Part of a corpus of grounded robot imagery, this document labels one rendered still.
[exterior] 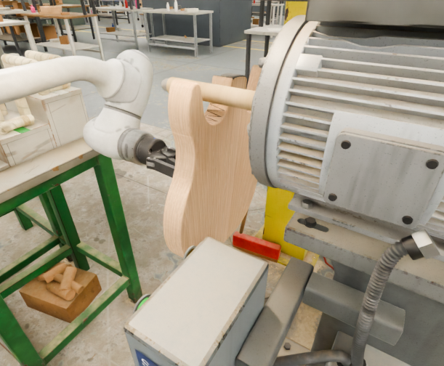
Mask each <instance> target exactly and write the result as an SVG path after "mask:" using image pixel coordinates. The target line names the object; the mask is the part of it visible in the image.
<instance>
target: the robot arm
mask: <svg viewBox="0 0 444 366"><path fill-rule="evenodd" d="M74 81H88V82H90V83H92V84H94V85H95V86H96V89H97V92H98V94H99V95H100V96H101V97H103V99H105V104H104V107H103V109H102V112H101V113H100V114H99V116H98V117H96V118H93V119H92V120H90V121H89V122H88V123H86V125H85V126H84V130H83V137H84V140H85V142H86V143H87V144H88V145H89V146H90V147H91V148H92V149H93V150H95V151H97V152H98V153H100V154H102V155H104V156H107V157H109V158H112V159H116V160H125V161H128V162H131V163H134V164H137V165H139V166H143V165H146V167H147V168H149V169H153V170H155V171H158V172H160V173H162V174H165V175H167V176H169V177H171V178H173V175H174V168H175V162H176V149H175V148H173V147H167V146H166V143H165V142H164V141H163V140H162V139H159V138H156V137H154V136H153V135H152V134H151V133H148V132H146V131H141V130H140V121H141V117H142V114H143V112H144V110H145V108H146V106H147V103H148V99H149V96H150V91H151V87H152V83H153V66H152V64H151V62H150V60H149V58H148V57H147V56H146V55H145V54H143V53H142V52H139V51H137V50H135V49H127V50H125V51H123V52H122V53H120V54H119V55H118V56H117V58H116V59H110V60H108V61H106V62H105V61H102V60H98V59H95V58H92V57H85V56H68V57H59V58H55V59H51V60H45V61H41V62H34V63H30V64H26V65H19V66H15V67H12V68H5V69H1V70H0V104H4V103H7V102H11V101H14V100H16V99H21V98H23V97H27V96H30V95H32V94H36V93H39V92H43V91H46V90H48V89H52V88H55V87H57V86H62V85H64V84H68V83H71V82H74Z"/></svg>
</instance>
